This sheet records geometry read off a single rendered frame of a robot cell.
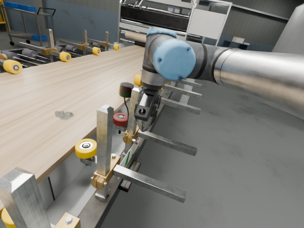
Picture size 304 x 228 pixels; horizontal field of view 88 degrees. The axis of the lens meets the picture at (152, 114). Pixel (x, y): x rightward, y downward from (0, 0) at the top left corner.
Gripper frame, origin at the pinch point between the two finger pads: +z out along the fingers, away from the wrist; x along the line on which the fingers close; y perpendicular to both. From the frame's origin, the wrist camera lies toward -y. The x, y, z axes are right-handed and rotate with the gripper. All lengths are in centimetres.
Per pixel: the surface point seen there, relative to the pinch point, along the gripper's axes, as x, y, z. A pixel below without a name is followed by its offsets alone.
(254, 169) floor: -121, 122, 97
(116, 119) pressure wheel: 17.0, 10.1, 6.7
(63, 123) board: 35.4, -4.3, 7.4
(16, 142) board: 40.1, -21.0, 7.4
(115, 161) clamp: 6.3, -9.8, 11.7
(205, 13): -3, 236, -60
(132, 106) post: 8.4, 7.7, -4.6
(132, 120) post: 7.3, 7.7, 2.5
